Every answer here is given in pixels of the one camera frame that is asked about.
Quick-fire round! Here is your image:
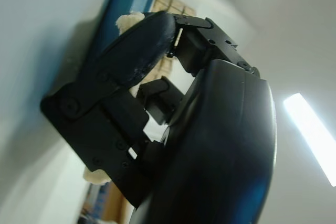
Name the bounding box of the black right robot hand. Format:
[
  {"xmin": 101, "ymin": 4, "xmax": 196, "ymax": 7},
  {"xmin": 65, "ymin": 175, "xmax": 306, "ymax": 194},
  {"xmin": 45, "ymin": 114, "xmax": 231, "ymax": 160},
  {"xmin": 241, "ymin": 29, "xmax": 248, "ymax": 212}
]
[{"xmin": 39, "ymin": 10, "xmax": 278, "ymax": 224}]

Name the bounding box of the white bread slice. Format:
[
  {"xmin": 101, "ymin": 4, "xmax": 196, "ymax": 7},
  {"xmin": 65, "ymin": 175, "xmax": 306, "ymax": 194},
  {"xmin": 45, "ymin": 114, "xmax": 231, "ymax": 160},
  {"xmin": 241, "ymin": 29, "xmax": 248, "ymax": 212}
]
[{"xmin": 82, "ymin": 11, "xmax": 144, "ymax": 184}]

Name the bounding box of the ceiling light panel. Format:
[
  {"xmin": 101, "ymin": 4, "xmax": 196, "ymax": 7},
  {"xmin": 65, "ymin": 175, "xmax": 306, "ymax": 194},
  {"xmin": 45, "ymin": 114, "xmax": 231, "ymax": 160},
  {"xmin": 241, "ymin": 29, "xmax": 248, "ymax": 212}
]
[{"xmin": 282, "ymin": 92, "xmax": 334, "ymax": 187}]

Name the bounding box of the wooden crate stack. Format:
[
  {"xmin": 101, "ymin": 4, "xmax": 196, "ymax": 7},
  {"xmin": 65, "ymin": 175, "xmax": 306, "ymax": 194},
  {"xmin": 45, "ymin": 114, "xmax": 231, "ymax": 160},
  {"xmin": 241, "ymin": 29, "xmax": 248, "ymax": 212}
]
[{"xmin": 146, "ymin": 0, "xmax": 197, "ymax": 80}]

